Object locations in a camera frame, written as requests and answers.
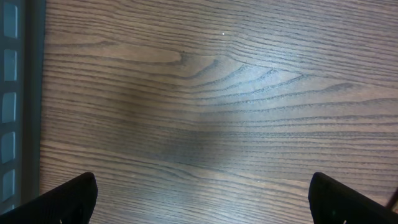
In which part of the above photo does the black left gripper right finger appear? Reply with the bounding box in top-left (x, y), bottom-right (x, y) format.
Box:
top-left (308, 172), bottom-right (397, 224)

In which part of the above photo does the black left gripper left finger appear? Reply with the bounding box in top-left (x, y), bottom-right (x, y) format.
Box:
top-left (1, 172), bottom-right (98, 224)

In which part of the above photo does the grey plastic mesh basket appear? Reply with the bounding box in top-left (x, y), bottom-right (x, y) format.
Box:
top-left (1, 0), bottom-right (46, 213)

